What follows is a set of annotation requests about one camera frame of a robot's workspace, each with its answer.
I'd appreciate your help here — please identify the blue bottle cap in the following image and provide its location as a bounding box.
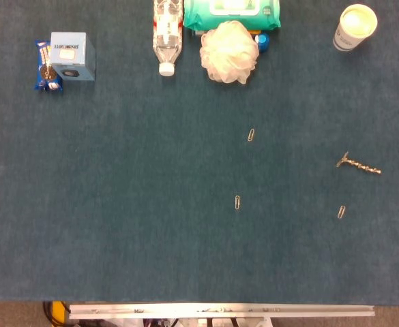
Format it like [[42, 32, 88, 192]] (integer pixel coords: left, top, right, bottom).
[[254, 32, 271, 53]]

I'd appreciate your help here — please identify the white paper cup blue print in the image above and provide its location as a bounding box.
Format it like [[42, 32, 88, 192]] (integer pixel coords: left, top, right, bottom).
[[332, 3, 379, 52]]

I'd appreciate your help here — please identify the clear plastic water bottle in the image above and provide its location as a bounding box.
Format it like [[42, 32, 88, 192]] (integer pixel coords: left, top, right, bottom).
[[152, 0, 184, 77]]

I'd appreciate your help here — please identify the cream mesh bath loofah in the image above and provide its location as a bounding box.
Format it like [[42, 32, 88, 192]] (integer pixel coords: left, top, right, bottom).
[[199, 20, 260, 85]]

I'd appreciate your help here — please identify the green wet wipes pack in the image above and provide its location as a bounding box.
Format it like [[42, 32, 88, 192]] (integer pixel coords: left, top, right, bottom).
[[182, 0, 282, 32]]

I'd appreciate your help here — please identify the yellow part under table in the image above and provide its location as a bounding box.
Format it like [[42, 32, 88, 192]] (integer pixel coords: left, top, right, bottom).
[[52, 301, 67, 324]]

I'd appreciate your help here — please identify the teal felt table cover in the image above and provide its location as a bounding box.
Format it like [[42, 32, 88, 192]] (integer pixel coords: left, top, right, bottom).
[[0, 0, 399, 305]]

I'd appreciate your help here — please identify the blue cookie packet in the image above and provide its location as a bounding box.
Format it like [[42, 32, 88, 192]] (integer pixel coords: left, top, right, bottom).
[[33, 40, 64, 93]]

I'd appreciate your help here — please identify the light blue speaker box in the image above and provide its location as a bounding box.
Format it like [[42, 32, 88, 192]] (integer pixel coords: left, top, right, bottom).
[[50, 31, 97, 82]]

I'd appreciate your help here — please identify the small metal ball chain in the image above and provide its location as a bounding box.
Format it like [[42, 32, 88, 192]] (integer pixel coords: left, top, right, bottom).
[[342, 157, 382, 175]]

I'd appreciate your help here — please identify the aluminium profile rail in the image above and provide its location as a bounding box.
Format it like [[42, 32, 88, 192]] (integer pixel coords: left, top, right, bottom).
[[68, 304, 375, 320]]

